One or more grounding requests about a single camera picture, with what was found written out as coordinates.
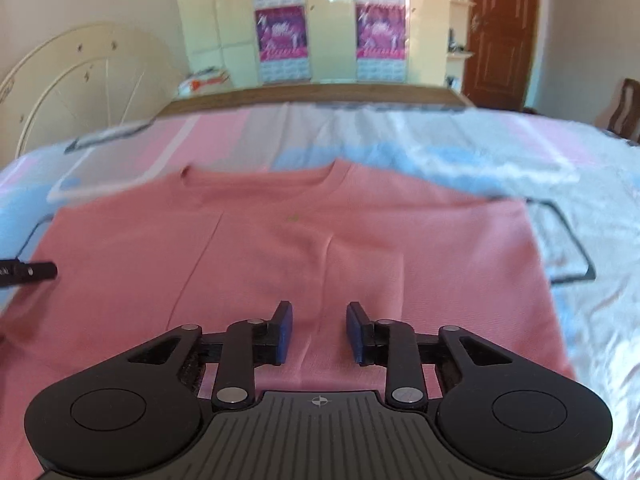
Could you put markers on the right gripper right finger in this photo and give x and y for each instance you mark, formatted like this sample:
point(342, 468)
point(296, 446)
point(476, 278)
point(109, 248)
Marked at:
point(392, 345)

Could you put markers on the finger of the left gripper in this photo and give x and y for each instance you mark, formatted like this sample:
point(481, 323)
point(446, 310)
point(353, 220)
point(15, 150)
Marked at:
point(14, 272)

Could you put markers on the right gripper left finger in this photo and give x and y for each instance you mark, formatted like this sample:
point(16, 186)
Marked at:
point(243, 347)

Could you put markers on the pink knit sweater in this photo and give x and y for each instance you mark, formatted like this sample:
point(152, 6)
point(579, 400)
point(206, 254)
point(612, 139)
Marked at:
point(210, 249)

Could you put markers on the cream round headboard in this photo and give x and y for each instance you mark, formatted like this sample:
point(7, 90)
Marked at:
point(86, 80)

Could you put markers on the patterned bed sheet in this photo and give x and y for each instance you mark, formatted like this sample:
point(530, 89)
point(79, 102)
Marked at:
point(583, 187)

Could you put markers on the stack of books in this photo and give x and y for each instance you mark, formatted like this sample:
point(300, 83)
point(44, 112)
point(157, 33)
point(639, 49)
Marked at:
point(205, 82)

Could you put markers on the cream wardrobe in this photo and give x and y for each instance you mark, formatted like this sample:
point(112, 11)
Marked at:
point(221, 33)

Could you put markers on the brown wooden chair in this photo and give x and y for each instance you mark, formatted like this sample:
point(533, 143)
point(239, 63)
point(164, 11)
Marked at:
point(625, 119)

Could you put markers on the right purple calendar poster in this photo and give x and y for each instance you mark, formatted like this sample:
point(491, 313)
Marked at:
point(381, 27)

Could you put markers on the purple calendar poster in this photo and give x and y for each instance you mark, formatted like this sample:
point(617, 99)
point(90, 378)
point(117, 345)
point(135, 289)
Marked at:
point(381, 27)
point(281, 32)

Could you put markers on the left purple calendar poster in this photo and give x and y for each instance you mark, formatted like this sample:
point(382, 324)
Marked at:
point(281, 32)

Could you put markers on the brown wooden door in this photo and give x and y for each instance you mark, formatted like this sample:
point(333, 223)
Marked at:
point(502, 38)

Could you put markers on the wooden bed frame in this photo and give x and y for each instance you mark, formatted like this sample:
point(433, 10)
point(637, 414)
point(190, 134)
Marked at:
point(359, 93)

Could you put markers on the wall corner shelves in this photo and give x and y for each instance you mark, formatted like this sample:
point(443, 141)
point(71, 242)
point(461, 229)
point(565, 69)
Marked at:
point(458, 51)

